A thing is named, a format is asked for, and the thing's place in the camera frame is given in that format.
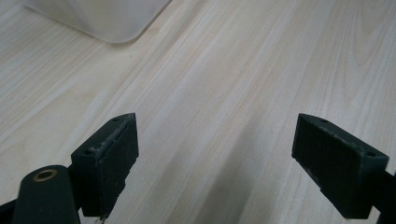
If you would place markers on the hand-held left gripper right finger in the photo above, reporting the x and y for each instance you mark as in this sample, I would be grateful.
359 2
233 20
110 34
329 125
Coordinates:
337 165

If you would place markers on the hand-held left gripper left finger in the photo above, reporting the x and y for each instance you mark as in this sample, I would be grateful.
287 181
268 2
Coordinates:
106 168

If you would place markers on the white translucent plastic container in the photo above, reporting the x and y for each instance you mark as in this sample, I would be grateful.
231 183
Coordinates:
102 17

